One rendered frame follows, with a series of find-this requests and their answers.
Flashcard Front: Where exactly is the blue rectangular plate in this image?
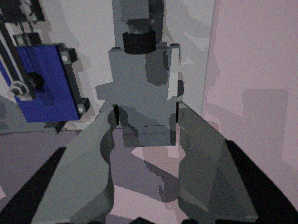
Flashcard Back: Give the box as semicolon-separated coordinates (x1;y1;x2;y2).
14;43;84;123

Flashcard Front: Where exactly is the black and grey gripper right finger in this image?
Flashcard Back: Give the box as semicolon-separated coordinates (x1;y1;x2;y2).
176;101;298;224

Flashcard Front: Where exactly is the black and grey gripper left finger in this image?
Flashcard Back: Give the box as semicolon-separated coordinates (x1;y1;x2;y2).
0;104;119;224

